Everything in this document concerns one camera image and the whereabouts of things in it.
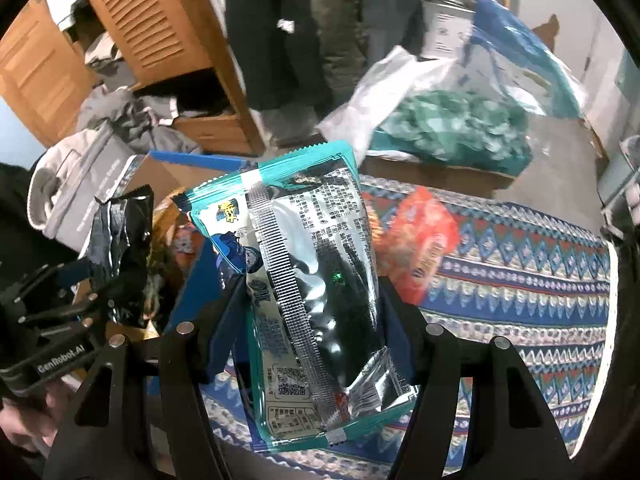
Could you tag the grey blue container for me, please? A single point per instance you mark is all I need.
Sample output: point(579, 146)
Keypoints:
point(620, 175)

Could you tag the clear bag with green cloth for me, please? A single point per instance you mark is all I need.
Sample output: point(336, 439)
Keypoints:
point(370, 105)

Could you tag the snack packets inside box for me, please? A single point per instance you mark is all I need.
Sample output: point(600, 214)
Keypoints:
point(165, 225)

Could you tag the olive hanging coat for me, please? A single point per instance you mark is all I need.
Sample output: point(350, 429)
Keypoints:
point(345, 20)

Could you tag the white grey hoodie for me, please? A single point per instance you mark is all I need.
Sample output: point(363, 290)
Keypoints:
point(50, 180)

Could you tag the orange patterned snack packet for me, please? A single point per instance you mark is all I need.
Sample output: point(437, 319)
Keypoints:
point(185, 252)

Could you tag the grey blue hanging garment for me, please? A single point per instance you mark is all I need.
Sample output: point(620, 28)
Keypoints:
point(395, 0)

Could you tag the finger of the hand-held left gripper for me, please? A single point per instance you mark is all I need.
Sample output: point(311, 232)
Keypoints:
point(55, 285)
point(70, 317)

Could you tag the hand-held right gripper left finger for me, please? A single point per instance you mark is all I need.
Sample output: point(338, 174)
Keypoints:
point(227, 320)

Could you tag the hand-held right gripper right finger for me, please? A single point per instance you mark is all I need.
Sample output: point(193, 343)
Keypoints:
point(395, 325)

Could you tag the blue patterned blanket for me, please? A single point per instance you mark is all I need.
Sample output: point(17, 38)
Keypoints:
point(510, 285)

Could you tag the dark cloth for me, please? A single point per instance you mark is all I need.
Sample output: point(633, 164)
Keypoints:
point(20, 240)

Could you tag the teal silver snack packet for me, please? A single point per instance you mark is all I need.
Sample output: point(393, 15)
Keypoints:
point(320, 240)

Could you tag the blue plastic bag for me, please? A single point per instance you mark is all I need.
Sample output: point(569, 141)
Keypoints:
point(530, 55)

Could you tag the grey lettered bag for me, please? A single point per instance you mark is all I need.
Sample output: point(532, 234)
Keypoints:
point(95, 185)

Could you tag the metal tin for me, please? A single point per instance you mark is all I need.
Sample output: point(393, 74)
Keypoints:
point(447, 25)

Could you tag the wooden louvred wardrobe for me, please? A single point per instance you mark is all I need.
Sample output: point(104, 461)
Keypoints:
point(150, 25)

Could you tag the dark hanging coat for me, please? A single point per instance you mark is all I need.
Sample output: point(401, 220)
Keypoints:
point(275, 30)

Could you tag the green checked cloth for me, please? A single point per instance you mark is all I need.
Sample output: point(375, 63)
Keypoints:
point(450, 130)

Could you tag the long red snack packet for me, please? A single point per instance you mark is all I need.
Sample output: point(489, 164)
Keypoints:
point(420, 245)

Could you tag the plain brown cardboard box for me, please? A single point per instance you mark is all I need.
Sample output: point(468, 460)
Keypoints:
point(440, 175)

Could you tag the wooden panel door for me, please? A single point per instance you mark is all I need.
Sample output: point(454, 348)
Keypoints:
point(40, 75)

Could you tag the person's left hand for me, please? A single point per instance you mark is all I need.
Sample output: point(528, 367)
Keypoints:
point(30, 420)

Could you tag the black silver snack packet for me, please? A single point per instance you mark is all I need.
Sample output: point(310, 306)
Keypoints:
point(120, 240)

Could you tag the grey clothes pile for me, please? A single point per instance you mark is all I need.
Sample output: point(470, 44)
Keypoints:
point(135, 115)

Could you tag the blue-edged cardboard box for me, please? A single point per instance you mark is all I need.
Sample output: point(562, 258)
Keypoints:
point(195, 280)

